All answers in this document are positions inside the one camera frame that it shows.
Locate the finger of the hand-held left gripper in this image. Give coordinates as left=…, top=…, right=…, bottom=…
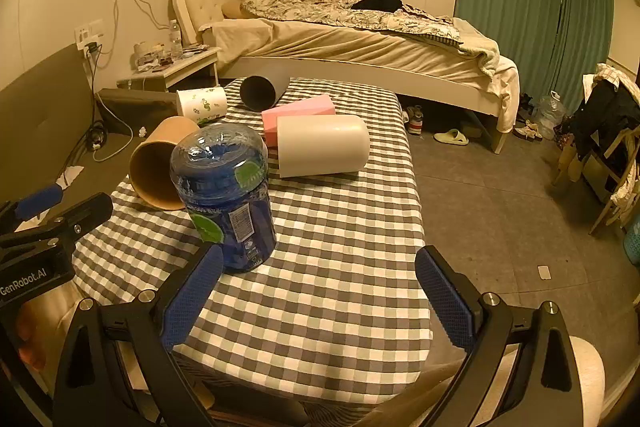
left=0, top=193, right=115, bottom=253
left=0, top=184, right=65, bottom=224

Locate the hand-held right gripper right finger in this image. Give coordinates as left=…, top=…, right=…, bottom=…
left=415, top=245, right=587, bottom=427

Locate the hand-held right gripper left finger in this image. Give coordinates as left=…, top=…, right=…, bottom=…
left=52, top=243, right=226, bottom=427

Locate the blue transparent plastic cup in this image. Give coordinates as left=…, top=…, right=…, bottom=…
left=169, top=122, right=279, bottom=274

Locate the brown paper cup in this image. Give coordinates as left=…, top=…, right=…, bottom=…
left=129, top=116, right=201, bottom=212

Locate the white floral cup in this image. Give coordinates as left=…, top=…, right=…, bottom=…
left=176, top=86, right=229, bottom=126

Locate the large white cup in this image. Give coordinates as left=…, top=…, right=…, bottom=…
left=276, top=114, right=371, bottom=179

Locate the grey cup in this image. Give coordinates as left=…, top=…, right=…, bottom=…
left=239, top=62, right=291, bottom=112

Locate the person's left hand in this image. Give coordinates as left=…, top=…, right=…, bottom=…
left=14, top=302, right=57, bottom=370

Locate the checkered tablecloth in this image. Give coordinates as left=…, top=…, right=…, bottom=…
left=72, top=77, right=434, bottom=408

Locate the white stool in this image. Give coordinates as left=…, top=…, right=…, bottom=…
left=500, top=336, right=607, bottom=427

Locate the pale slipper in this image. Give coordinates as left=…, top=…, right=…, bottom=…
left=433, top=128, right=470, bottom=146

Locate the nightstand clutter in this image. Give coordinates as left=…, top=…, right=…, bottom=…
left=131, top=41, right=212, bottom=74

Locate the white nightstand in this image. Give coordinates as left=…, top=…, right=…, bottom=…
left=116, top=47, right=222, bottom=94

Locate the pair of sneakers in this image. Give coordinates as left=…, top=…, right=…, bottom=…
left=402, top=104, right=425, bottom=136

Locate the pair of sandals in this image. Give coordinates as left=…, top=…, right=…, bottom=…
left=512, top=119, right=544, bottom=141

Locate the clear water bottle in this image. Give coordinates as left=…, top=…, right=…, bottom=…
left=169, top=21, right=184, bottom=58

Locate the blue basket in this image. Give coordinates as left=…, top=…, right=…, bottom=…
left=622, top=214, right=640, bottom=266

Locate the wooden chair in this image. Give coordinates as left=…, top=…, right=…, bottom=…
left=552, top=62, right=640, bottom=235

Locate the large water jug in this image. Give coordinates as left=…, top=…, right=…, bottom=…
left=532, top=91, right=569, bottom=140

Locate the pink foam block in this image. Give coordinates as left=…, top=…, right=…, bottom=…
left=261, top=94, right=337, bottom=148

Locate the cream throw blanket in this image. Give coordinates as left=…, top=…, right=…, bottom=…
left=459, top=19, right=521, bottom=134

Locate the dark jacket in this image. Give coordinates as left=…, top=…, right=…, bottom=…
left=570, top=79, right=640, bottom=164

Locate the beige bed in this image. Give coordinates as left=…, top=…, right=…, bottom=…
left=172, top=0, right=521, bottom=155

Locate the floral blanket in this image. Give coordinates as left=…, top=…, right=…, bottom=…
left=240, top=0, right=462, bottom=44

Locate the black garment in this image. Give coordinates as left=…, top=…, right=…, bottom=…
left=350, top=0, right=404, bottom=12

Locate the black cable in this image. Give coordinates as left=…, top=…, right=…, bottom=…
left=75, top=43, right=137, bottom=154

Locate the white switch panel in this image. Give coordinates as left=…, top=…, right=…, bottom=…
left=75, top=21, right=106, bottom=50

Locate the white cable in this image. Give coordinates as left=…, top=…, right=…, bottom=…
left=112, top=0, right=174, bottom=80

